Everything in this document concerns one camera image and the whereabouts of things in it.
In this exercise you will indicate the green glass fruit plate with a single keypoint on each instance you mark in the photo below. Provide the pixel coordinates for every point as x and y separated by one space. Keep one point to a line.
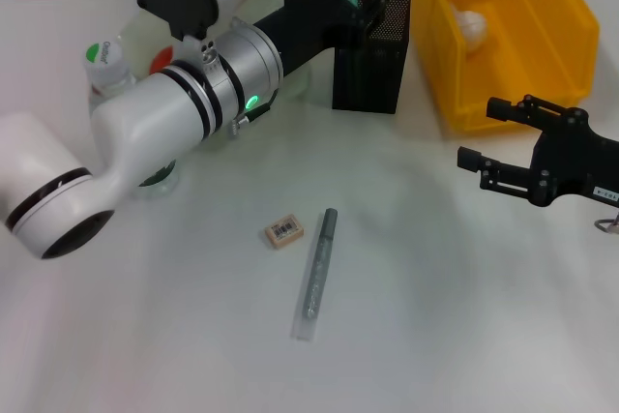
138 40

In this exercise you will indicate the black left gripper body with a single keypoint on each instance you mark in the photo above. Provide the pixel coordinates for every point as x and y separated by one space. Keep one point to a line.
309 26

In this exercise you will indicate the yellow plastic bin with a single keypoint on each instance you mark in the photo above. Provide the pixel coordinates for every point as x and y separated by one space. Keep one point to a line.
532 69

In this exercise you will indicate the white paper ball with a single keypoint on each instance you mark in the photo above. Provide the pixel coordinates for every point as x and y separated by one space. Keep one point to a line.
471 28

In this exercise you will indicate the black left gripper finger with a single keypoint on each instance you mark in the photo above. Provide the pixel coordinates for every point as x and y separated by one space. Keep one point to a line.
374 4

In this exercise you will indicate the clear bottle with green label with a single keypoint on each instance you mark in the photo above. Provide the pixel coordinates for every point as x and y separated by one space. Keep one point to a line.
104 62

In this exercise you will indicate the gray pen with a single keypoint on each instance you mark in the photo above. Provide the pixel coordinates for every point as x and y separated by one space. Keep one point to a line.
316 277

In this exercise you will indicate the beige eraser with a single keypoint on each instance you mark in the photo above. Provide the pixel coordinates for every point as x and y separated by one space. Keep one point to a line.
285 231

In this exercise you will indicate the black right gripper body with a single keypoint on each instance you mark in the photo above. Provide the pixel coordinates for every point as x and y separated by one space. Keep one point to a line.
575 161

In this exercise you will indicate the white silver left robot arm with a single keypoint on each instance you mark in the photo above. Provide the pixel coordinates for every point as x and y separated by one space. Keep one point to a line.
145 123

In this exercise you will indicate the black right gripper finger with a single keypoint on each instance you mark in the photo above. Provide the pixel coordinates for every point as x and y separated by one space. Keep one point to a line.
500 109
508 176

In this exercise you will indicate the black mesh pen holder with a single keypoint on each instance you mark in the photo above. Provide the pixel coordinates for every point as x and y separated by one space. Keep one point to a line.
370 79

